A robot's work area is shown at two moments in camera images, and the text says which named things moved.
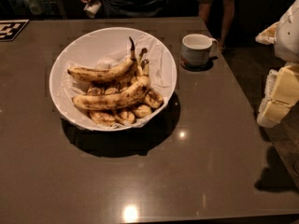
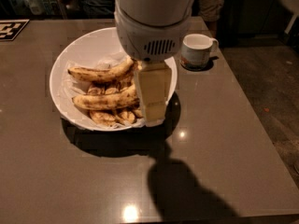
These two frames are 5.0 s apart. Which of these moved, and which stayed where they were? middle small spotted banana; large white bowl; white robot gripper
Moved: white robot gripper
Stayed: large white bowl; middle small spotted banana
